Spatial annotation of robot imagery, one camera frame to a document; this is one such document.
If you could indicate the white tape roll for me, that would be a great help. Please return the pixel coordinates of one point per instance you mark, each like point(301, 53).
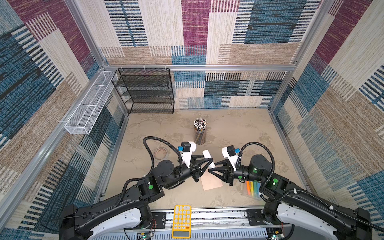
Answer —
point(160, 153)

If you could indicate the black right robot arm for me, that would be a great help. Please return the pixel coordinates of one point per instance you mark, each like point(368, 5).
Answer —
point(287, 203)

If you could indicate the pack of coloured highlighters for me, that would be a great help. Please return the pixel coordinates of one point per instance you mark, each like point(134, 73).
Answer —
point(252, 189)

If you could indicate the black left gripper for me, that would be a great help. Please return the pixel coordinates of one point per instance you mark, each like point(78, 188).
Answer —
point(194, 170)

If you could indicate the metal cup of pencils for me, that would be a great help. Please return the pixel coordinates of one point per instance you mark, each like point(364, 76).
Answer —
point(200, 125)

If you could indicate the aluminium front rail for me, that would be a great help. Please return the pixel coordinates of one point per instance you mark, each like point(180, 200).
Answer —
point(214, 218)

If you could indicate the yellow calculator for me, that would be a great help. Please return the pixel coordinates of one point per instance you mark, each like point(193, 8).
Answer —
point(181, 225)

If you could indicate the black wire shelf rack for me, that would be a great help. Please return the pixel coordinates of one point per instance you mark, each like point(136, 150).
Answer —
point(145, 90)

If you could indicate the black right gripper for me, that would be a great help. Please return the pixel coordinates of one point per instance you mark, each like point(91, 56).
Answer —
point(229, 174)

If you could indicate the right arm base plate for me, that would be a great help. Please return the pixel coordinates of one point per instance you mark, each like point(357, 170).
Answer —
point(255, 217)

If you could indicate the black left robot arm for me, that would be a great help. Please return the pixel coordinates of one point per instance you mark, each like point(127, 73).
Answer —
point(80, 223)

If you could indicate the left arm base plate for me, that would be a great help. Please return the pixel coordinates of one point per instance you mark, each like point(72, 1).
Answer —
point(159, 220)

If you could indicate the white wire mesh basket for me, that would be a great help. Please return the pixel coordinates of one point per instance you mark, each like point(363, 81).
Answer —
point(87, 112)

